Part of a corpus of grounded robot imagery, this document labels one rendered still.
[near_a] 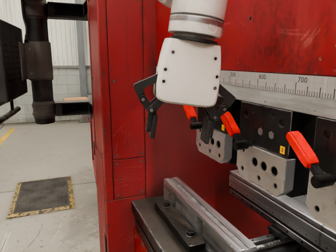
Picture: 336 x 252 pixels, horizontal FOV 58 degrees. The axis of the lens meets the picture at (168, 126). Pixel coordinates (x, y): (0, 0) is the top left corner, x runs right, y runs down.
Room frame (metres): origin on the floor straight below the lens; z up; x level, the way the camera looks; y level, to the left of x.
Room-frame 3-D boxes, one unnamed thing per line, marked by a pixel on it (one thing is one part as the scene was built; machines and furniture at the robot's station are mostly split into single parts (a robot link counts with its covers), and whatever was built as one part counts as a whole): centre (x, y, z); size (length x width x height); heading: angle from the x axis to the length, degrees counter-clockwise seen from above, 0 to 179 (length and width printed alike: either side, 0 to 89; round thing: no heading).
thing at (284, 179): (0.59, -0.22, 1.26); 0.15 x 0.09 x 0.17; 22
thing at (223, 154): (0.78, -0.15, 1.26); 0.15 x 0.09 x 0.17; 22
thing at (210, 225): (0.90, -0.10, 0.92); 0.50 x 0.06 x 0.10; 22
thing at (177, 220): (0.92, -0.03, 0.89); 0.30 x 0.05 x 0.03; 22
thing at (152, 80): (0.49, 0.02, 1.39); 0.08 x 0.01 x 0.06; 99
